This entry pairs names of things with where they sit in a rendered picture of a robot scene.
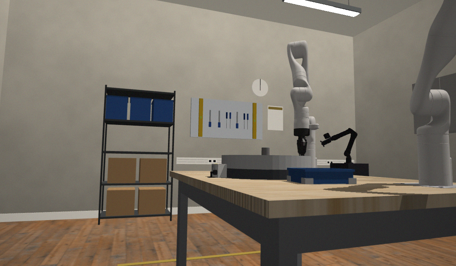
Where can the blue open crate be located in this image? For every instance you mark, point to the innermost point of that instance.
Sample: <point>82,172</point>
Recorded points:
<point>321,175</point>

